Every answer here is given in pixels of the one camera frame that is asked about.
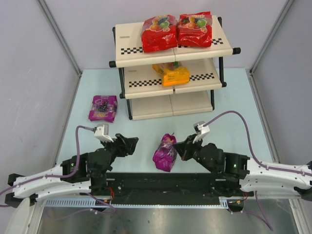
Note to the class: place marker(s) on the purple grape candy bag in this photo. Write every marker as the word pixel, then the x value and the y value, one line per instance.
pixel 103 108
pixel 165 155

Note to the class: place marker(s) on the orange candy bag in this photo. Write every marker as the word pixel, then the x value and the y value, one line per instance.
pixel 172 73

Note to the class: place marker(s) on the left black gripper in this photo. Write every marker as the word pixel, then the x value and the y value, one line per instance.
pixel 119 145

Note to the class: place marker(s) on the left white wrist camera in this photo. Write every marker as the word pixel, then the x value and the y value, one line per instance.
pixel 102 133

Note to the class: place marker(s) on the red fruit candy bag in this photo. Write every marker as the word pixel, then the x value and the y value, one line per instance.
pixel 159 33
pixel 195 30

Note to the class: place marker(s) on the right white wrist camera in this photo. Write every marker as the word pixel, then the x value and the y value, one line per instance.
pixel 201 129

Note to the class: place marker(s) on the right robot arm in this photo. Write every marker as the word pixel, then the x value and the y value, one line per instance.
pixel 248 175

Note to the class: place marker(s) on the aluminium rail frame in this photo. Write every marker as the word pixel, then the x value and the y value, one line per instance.
pixel 157 192

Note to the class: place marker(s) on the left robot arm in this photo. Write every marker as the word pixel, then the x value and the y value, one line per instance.
pixel 85 173

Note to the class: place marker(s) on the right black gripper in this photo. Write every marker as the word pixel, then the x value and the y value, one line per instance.
pixel 189 148

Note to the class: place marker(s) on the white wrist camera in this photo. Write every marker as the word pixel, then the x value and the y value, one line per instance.
pixel 201 129
pixel 102 133

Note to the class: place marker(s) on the beige three-tier shelf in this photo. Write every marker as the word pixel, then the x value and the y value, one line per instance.
pixel 141 85

